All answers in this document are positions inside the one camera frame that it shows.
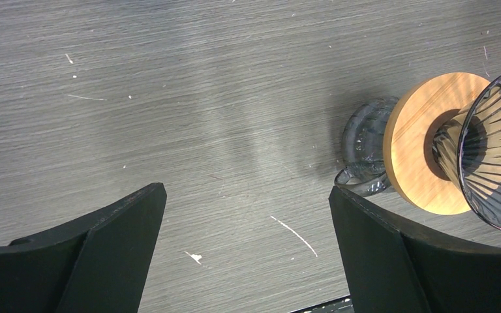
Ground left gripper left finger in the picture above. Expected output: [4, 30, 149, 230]
[0, 183, 167, 312]

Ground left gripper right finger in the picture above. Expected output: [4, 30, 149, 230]
[329, 187, 501, 312]

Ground grey glass coffee server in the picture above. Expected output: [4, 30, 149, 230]
[334, 96, 399, 197]

